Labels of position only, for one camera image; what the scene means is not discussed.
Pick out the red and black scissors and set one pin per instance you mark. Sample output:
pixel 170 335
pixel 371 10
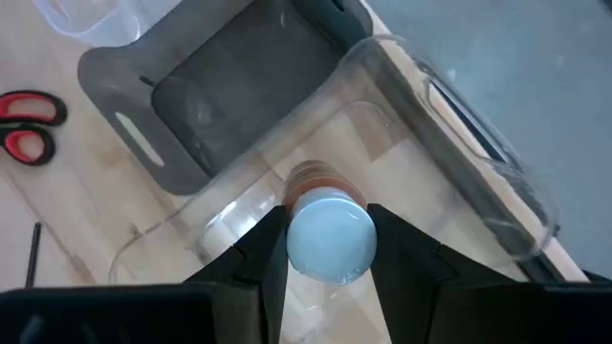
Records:
pixel 48 143

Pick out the grey plastic bin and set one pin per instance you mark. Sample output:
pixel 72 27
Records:
pixel 239 71

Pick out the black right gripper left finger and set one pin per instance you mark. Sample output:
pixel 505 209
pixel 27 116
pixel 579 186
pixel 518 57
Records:
pixel 258 267

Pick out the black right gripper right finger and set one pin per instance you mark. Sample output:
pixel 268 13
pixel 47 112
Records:
pixel 406 267

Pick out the clear plastic bin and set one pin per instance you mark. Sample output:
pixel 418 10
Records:
pixel 406 143

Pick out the small brown paint bottle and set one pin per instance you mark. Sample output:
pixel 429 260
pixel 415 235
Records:
pixel 330 239

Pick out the thin black paintbrush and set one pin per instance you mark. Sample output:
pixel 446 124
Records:
pixel 33 253

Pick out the frosted translucent plastic bin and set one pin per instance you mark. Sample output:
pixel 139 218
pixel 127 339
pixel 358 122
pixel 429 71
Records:
pixel 95 19

